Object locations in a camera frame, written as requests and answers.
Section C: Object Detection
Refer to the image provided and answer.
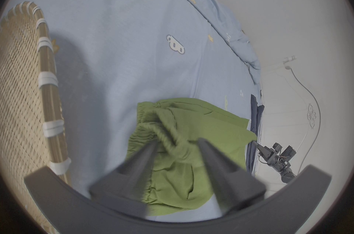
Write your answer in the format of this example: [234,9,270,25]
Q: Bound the bed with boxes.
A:
[0,0,325,223]

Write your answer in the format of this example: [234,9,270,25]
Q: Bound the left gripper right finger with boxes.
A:
[196,138,266,219]

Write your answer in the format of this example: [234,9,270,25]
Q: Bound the dark blue garment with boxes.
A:
[245,94,266,174]

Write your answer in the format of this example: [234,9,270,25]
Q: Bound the green shorts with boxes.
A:
[126,97,258,217]

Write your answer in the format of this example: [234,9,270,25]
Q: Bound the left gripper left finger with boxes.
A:
[89,140,161,218]

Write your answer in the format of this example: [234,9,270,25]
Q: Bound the round woven basket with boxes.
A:
[0,1,73,230]

